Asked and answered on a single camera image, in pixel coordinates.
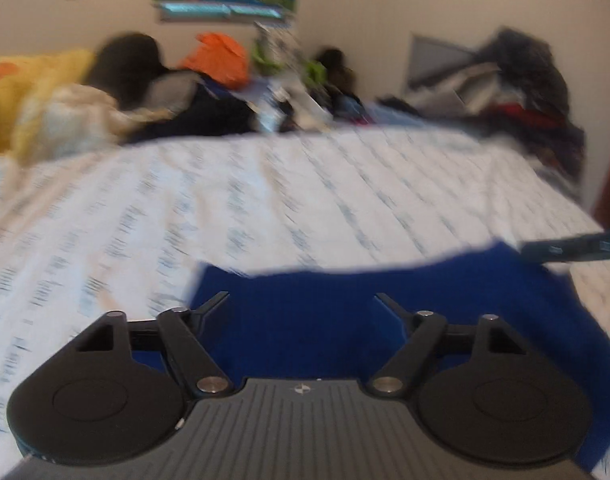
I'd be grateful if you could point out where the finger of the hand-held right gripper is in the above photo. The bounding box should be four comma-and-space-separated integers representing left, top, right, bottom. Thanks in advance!
519, 229, 610, 264

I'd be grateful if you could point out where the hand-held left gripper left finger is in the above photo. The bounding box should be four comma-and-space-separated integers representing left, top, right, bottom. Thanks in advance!
75, 291, 233, 395

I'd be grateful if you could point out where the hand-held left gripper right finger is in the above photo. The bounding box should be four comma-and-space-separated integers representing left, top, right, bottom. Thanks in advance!
370, 292, 528, 395

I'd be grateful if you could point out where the blue beaded sweater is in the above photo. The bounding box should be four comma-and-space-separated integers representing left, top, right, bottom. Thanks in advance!
187, 241, 610, 476

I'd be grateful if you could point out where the navy floral cloth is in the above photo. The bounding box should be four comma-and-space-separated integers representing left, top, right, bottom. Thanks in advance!
525, 125, 586, 196

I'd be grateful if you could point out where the red garment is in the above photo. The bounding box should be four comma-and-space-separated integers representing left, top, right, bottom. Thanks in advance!
490, 102, 571, 133

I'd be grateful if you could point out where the white script-print quilt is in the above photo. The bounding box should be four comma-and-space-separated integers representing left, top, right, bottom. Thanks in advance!
0, 125, 610, 480

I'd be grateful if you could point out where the grey and white garment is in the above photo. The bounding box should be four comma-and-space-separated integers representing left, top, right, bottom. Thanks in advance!
410, 62, 516, 111

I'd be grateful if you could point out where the dark puffer jacket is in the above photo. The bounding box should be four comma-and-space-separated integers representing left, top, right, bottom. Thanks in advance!
478, 27, 573, 116

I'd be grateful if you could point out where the black garment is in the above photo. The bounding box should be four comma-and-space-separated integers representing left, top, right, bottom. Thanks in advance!
127, 82, 258, 143

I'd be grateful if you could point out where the grey framed panel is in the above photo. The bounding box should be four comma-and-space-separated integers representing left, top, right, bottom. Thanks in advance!
407, 32, 478, 88

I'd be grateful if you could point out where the cream quilted jacket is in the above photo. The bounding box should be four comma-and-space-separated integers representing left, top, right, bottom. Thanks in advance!
20, 84, 156, 161

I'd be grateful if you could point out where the crumpled white plastic bag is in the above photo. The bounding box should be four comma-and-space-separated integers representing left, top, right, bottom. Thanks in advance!
257, 77, 336, 131

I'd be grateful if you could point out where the black hat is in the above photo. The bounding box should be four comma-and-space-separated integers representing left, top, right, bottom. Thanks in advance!
87, 34, 166, 111

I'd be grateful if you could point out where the orange plastic bag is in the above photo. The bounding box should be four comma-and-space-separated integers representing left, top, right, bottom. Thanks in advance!
177, 32, 251, 88

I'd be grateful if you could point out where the dark brown bag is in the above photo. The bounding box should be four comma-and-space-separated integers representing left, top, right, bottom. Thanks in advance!
315, 47, 361, 96

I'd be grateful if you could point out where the green plastic chair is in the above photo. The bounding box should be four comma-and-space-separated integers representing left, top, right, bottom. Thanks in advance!
252, 40, 331, 83

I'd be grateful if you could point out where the yellow cartoon quilt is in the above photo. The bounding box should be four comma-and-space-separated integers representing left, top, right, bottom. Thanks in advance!
0, 49, 96, 161

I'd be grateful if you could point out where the floral pillow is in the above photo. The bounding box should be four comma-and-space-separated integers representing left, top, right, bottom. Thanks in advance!
255, 22, 296, 61

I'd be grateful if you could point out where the window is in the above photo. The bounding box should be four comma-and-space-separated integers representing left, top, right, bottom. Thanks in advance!
157, 2, 293, 23

